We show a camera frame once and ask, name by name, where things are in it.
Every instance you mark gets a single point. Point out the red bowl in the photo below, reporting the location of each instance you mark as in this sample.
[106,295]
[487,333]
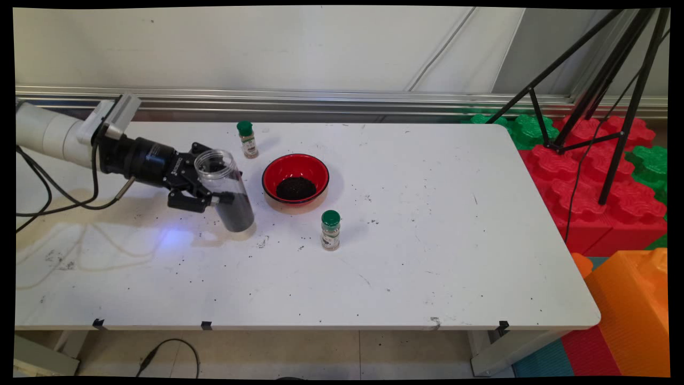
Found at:
[295,166]

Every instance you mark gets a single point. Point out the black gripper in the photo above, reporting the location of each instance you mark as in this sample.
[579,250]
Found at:
[144,160]

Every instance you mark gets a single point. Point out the small orange foam piece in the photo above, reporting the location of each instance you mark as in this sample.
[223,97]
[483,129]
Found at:
[581,264]

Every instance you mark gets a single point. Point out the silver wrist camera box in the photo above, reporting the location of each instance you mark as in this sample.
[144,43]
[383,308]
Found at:
[120,115]

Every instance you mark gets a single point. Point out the green-lidded spice jar, white label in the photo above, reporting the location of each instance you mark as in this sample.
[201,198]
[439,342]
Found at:
[331,232]

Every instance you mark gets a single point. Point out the large orange foam block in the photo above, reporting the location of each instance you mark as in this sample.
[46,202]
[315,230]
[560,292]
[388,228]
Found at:
[630,305]

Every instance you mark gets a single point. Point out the green-lidded spice jar, brown contents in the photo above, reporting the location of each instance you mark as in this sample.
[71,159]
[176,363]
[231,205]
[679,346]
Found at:
[248,144]

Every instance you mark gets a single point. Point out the clear jar with black seeds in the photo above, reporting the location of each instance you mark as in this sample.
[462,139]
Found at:
[238,214]

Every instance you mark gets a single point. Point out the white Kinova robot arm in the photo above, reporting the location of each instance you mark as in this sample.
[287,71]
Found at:
[53,133]

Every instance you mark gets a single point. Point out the black seed pile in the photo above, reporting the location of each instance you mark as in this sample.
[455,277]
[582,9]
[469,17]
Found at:
[295,189]

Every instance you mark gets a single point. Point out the grey table leg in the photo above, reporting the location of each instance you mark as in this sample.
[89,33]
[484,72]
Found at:
[507,353]

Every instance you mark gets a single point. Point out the grey box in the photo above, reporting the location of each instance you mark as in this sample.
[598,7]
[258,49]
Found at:
[37,358]

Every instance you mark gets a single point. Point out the red floor mat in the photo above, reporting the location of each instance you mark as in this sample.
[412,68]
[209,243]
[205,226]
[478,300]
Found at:
[588,353]

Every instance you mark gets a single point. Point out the teal floor mat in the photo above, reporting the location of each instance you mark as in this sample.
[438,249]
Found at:
[545,363]

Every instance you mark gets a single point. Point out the aluminium rail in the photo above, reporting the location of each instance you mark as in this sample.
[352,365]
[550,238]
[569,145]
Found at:
[320,101]

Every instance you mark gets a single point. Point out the black tripod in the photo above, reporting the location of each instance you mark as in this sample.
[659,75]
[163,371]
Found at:
[635,96]

